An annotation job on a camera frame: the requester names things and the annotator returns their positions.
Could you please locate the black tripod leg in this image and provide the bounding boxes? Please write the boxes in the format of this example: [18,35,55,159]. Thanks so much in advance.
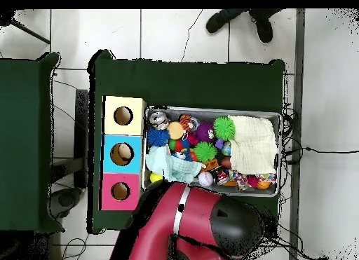
[0,9,52,45]

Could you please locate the white baseball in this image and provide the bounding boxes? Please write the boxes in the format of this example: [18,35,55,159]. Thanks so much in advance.
[197,171,215,188]

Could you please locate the green spiky rubber ball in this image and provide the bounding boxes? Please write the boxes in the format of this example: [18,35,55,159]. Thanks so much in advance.
[212,116,236,141]

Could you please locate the dark green side table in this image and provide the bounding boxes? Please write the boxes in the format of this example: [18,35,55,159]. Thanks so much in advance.
[0,52,65,233]

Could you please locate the black stand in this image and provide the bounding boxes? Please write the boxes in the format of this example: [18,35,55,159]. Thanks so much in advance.
[73,88,90,189]

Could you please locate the person's left foot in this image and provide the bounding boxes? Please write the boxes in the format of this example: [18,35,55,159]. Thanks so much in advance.
[248,8,283,44]

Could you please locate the dark green table cloth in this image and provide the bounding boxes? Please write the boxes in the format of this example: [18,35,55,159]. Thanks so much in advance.
[87,49,287,238]

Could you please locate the orange round sponge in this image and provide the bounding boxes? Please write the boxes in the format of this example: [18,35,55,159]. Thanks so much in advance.
[167,121,185,141]

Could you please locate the grey round base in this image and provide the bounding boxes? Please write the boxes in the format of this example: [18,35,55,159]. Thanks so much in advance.
[50,186,83,219]

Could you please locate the green spiky toy with eyes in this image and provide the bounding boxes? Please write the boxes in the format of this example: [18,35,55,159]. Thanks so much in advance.
[193,142,217,164]

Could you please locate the tiger plush toy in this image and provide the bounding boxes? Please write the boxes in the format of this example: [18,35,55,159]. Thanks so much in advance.
[178,114,201,132]

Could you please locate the shallow wire mesh bin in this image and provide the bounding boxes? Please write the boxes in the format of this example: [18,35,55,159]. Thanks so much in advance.
[141,106,283,198]

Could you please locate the person's foot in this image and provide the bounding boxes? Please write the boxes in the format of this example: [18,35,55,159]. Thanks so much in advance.
[205,8,249,34]
[248,8,283,44]

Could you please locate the light blue waffle cloth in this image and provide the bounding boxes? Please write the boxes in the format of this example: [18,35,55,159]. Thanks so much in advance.
[144,144,205,185]

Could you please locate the cream waffle cloth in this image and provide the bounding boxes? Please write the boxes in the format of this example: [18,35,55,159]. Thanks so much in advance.
[228,115,278,176]

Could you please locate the black cable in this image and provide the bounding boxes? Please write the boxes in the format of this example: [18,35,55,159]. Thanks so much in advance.
[283,146,359,155]

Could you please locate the person's right foot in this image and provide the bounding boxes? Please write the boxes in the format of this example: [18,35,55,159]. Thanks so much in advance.
[205,8,249,34]

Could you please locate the wooden box with three holes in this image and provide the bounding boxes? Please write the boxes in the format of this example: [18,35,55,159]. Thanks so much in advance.
[99,95,147,211]

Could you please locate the blue spiky rubber ball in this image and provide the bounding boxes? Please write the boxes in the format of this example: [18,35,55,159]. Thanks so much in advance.
[147,128,171,148]

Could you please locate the crushed silver drink can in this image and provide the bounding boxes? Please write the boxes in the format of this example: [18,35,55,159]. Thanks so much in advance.
[148,111,170,131]

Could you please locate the purple spiky toy with eyes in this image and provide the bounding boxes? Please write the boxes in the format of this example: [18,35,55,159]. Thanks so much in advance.
[194,122,215,143]

